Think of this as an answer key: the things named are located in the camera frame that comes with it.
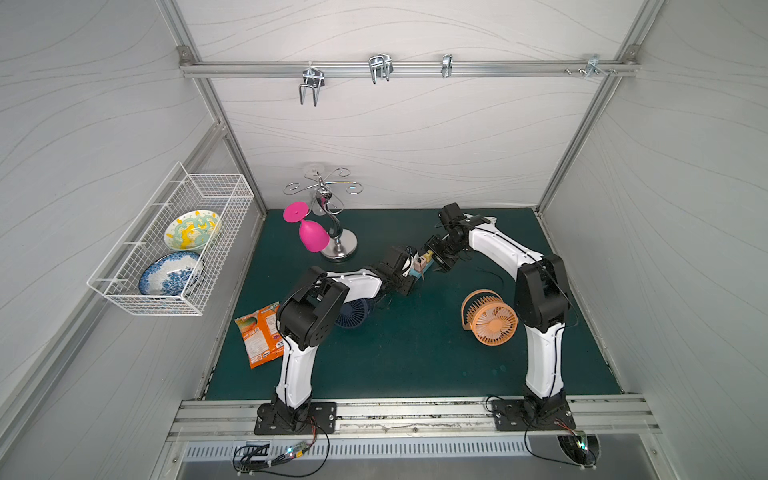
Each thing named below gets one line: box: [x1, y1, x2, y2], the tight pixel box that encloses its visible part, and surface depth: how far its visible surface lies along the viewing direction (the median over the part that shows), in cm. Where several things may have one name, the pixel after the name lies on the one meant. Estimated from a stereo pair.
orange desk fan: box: [461, 289, 519, 347], surface depth 84 cm
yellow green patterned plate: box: [164, 210, 221, 251], surface depth 71 cm
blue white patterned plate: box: [139, 251, 200, 296], surface depth 63 cm
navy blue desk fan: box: [334, 298, 368, 329], surface depth 86 cm
